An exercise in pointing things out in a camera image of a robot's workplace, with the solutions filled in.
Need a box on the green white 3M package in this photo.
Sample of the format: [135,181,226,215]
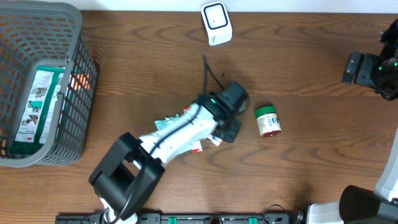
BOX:
[10,66,65,157]

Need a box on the grey plastic mesh basket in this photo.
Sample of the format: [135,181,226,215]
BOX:
[1,1,98,167]

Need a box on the green lid cream jar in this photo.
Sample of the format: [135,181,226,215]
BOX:
[254,106,282,137]

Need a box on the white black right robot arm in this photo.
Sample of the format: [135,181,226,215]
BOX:
[294,21,397,224]

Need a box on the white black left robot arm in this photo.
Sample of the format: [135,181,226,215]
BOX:
[89,82,249,223]

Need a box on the black mounting rail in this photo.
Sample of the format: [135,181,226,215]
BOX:
[55,213,295,224]

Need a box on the white cube barcode scanner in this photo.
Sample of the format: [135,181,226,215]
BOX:
[201,1,233,46]

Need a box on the black looped cable at rail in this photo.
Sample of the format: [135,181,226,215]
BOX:
[262,203,287,224]

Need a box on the white teal wipes packet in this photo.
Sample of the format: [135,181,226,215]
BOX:
[154,114,223,153]

